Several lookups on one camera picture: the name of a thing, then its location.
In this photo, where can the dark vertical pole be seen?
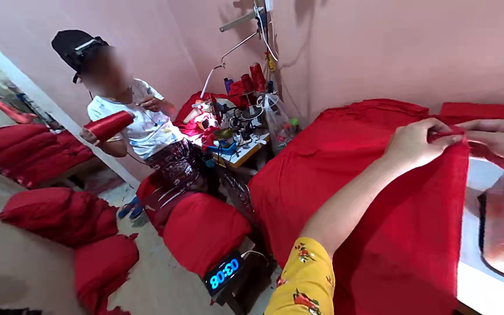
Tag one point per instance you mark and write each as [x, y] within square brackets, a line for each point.
[265, 19]

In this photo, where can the person's right fingers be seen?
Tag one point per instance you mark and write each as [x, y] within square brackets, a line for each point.
[484, 132]

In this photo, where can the person's left forearm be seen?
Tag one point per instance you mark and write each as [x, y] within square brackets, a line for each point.
[348, 210]

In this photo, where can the white and grey sewing machine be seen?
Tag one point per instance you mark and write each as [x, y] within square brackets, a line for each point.
[499, 218]

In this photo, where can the transparent plastic bag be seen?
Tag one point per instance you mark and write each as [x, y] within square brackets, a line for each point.
[277, 124]

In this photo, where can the bench with red fabric bundles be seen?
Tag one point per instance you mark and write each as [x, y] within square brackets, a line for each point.
[29, 153]

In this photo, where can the person's left thumb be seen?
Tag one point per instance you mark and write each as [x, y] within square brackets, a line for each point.
[445, 141]

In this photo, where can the purple thread cone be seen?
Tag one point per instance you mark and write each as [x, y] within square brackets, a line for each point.
[228, 85]

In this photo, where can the round red fabric bundle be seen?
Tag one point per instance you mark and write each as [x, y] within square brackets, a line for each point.
[206, 232]

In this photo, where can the heap of red fabric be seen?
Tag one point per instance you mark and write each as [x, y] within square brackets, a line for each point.
[188, 114]

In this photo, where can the folded red cloth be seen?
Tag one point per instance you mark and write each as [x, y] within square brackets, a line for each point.
[488, 110]

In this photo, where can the jointed metal lamp arm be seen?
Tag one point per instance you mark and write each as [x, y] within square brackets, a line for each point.
[210, 76]

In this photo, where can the dark blue thread spool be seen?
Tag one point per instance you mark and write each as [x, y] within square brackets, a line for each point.
[270, 86]

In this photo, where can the bottle with green lid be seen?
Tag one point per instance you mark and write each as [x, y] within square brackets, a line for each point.
[294, 124]

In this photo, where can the black cap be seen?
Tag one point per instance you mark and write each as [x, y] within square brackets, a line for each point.
[75, 47]

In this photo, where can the black phone with blue digits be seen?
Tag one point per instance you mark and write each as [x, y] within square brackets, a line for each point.
[224, 274]

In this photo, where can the person's left hand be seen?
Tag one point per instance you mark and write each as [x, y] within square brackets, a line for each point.
[406, 143]

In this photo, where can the wide red cloth bundle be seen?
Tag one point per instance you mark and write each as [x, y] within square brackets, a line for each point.
[59, 214]

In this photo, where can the dark sewing machine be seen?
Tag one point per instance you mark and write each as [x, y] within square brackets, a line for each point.
[234, 114]

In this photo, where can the dark patterned cloth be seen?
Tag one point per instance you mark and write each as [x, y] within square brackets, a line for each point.
[236, 188]

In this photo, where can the large red fabric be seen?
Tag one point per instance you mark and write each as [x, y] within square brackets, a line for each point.
[387, 227]

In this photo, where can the large red thread cone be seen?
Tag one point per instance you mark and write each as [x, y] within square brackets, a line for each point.
[110, 125]

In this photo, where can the maroon and red fabric bundle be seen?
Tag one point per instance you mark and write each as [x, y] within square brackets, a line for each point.
[155, 210]

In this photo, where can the person's left fingers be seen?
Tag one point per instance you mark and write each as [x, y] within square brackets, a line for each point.
[432, 123]

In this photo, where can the pair of blue slippers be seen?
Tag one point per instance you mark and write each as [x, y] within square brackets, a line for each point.
[131, 208]

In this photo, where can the dark wooden stool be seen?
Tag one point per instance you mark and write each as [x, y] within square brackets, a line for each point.
[236, 299]

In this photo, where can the ragged red cloth bundle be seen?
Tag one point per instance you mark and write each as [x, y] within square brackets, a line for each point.
[103, 262]

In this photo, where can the pale door frame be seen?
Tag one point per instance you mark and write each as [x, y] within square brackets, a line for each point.
[57, 107]

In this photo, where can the blue plastic tray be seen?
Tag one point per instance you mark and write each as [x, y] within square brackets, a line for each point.
[225, 149]

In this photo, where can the grey metal bar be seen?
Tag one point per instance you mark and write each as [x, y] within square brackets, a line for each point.
[239, 21]

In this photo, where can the sewing table with wooden edge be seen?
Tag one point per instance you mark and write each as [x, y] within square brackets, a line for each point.
[245, 154]

